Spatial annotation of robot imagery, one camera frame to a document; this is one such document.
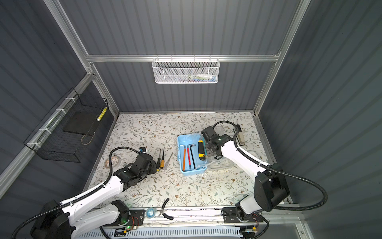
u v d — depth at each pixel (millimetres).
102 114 817
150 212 754
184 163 934
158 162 908
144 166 643
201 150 895
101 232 694
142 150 751
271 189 429
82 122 785
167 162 932
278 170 443
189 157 957
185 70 1238
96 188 494
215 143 597
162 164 912
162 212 754
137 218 724
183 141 1027
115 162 936
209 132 676
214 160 808
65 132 727
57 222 397
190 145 1011
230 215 725
